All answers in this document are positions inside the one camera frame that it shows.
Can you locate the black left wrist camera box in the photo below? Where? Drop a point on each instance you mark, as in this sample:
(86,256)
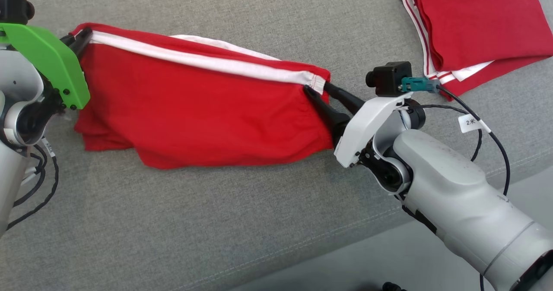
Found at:
(13,4)

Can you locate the teal right camera connector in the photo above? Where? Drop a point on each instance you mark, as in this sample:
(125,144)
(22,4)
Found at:
(419,84)

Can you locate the red Bulls 23 jersey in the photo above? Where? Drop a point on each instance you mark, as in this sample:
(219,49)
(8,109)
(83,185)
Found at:
(484,19)

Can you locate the black round robot part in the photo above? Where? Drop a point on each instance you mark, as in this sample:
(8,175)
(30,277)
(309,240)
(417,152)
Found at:
(393,287)

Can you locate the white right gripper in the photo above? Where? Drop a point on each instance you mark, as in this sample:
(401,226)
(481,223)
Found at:
(367,120)

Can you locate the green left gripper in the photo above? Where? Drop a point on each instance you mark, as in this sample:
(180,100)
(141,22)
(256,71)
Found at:
(47,53)

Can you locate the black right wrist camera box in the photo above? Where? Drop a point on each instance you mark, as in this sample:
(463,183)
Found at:
(391,77)

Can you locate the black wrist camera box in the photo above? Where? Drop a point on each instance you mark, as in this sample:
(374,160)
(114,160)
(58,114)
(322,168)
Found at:
(13,4)
(391,77)

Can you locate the red shorts with white trim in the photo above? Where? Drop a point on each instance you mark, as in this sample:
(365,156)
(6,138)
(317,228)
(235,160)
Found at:
(194,114)

